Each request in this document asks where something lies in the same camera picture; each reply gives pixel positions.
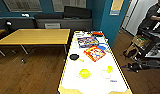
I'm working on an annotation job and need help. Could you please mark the brown bag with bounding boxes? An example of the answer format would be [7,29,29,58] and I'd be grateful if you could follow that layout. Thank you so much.
[122,43,141,59]

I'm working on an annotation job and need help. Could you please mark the cardboard box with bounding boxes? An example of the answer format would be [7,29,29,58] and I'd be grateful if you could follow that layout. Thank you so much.
[131,34,149,48]

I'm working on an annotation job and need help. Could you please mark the black wheeled cart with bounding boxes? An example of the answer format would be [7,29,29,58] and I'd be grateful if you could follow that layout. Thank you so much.
[135,26,160,63]

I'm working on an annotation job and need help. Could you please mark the blue plate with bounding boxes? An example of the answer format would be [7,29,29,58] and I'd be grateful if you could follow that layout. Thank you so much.
[95,44,107,52]

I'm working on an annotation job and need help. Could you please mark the colourful snack packets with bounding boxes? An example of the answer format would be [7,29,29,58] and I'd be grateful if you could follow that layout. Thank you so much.
[83,45,107,63]

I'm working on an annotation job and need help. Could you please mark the white box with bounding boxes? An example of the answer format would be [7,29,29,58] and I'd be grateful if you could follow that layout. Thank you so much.
[95,35,109,45]

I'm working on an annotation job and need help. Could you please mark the white air hockey game table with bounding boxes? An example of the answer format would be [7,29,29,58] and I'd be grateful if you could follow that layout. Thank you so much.
[57,30,134,94]

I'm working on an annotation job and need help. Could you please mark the flat red box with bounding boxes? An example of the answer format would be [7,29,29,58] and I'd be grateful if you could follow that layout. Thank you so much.
[91,31,105,37]

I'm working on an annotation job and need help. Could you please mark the small yellow game piece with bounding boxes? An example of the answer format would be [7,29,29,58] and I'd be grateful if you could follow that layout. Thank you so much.
[78,58,85,63]

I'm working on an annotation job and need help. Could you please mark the white door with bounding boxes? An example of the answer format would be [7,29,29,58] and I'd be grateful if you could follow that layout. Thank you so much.
[124,0,144,35]

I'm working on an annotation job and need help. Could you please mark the person in dark shirt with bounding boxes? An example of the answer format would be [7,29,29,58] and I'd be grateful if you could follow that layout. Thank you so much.
[138,1,160,35]

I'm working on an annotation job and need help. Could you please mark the black bowl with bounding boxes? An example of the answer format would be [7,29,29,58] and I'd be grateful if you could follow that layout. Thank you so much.
[69,53,79,61]

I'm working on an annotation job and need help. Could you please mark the white paper item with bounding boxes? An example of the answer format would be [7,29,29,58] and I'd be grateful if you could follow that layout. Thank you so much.
[74,31,87,39]

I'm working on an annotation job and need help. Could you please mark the grey sofa bench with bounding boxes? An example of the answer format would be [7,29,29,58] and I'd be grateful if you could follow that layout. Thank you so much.
[33,12,94,31]

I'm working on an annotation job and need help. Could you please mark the long black case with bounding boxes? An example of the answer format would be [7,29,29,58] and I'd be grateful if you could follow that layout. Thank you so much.
[63,5,93,20]

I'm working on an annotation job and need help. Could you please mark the white paper label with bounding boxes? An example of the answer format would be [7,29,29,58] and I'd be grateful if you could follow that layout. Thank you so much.
[44,22,61,29]

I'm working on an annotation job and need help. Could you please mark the wooden table with yellow top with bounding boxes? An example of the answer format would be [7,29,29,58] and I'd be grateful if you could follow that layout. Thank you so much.
[0,28,8,38]
[0,28,72,64]

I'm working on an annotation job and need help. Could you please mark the dark sofa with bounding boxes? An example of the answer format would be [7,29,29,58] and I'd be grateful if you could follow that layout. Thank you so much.
[0,17,37,33]

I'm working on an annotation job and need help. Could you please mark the round black object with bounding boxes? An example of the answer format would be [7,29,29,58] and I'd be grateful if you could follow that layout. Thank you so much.
[5,20,13,29]

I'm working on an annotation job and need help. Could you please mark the yellow wall poster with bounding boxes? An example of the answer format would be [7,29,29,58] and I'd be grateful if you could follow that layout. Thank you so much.
[109,0,125,17]

